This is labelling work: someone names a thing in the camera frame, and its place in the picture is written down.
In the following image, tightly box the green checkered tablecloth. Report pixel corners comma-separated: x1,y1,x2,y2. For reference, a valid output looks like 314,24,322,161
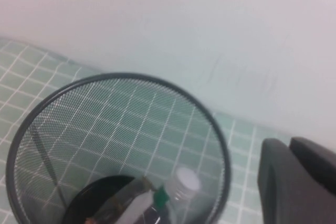
0,36,336,224

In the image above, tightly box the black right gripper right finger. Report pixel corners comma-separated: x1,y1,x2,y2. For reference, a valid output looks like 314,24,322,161
289,136,336,196

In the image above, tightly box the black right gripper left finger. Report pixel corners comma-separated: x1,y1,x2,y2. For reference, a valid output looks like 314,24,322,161
257,137,336,224

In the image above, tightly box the brown tea bottle beige cap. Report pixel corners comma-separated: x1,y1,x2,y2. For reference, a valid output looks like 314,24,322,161
88,176,155,224

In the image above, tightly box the black wire mesh wastebasket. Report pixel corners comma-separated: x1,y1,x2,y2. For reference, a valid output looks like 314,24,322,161
5,72,232,224

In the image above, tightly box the clear bottle white cap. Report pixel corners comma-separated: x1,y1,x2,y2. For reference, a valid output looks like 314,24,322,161
118,167,202,224

